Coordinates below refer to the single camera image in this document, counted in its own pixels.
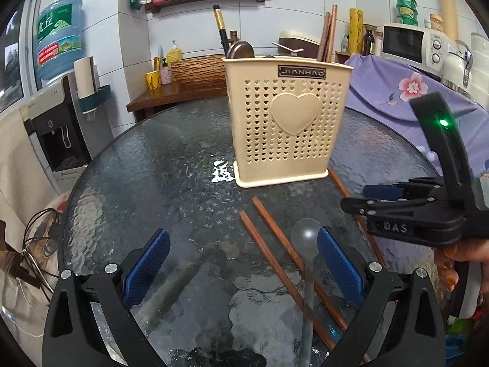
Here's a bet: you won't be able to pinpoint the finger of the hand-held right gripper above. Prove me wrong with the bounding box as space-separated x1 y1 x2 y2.
340 197 436 220
362 176 446 201

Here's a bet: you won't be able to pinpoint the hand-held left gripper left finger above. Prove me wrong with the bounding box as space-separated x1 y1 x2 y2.
42 228 171 367

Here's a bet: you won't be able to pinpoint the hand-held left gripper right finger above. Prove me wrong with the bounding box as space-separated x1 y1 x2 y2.
317 226 446 367

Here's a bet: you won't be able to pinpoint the brown wooden chopstick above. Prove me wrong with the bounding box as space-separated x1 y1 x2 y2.
317 11 332 62
325 5 339 62
251 197 349 331
329 168 386 268
239 211 337 350

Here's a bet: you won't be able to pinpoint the clear plastic spoon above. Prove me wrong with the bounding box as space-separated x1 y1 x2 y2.
290 218 322 367

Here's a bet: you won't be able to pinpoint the cream plastic utensil holder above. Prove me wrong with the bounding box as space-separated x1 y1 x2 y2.
222 55 354 189

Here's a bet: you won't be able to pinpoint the black chopstick gold band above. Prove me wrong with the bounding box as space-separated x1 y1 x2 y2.
212 5 235 59

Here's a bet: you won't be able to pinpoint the person's right hand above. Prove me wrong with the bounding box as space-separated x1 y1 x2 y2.
433 239 489 292

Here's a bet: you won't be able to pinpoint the purple floral cloth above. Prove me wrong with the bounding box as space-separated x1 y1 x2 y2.
343 54 489 178

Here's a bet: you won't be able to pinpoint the white electric kettle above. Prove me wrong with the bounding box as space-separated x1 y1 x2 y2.
441 40 474 88

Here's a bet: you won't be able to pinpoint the white microwave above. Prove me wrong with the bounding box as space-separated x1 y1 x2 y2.
382 23 455 70

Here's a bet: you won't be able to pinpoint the brown glass bottle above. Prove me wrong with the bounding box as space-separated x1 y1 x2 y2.
363 26 376 56

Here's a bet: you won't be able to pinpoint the water dispenser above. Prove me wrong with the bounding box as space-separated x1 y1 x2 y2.
23 76 115 184

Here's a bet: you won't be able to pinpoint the yellow roll box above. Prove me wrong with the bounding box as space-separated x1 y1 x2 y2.
348 8 363 54

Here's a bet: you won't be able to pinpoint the brown white rice cooker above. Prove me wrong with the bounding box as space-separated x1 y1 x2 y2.
278 30 322 60

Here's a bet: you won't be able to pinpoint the wooden counter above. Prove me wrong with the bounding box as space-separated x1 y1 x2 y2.
127 82 230 121

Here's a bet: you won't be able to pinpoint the stack of green bowls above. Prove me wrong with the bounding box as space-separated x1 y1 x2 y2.
395 0 418 25

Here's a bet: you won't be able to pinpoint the teal paper cup holder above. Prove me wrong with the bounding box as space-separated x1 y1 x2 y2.
74 55 112 115

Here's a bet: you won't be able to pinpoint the wooden basin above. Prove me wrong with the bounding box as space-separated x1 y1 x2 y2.
170 55 230 85

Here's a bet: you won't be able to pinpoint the yellow soap dispenser bottle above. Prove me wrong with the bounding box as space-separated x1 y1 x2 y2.
166 40 184 64

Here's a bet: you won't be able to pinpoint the window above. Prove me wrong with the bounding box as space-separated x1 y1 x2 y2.
0 0 42 113

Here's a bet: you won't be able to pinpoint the blue water jug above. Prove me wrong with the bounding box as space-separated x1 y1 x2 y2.
36 0 84 82

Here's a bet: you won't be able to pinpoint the cables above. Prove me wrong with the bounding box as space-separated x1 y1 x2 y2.
0 208 62 302

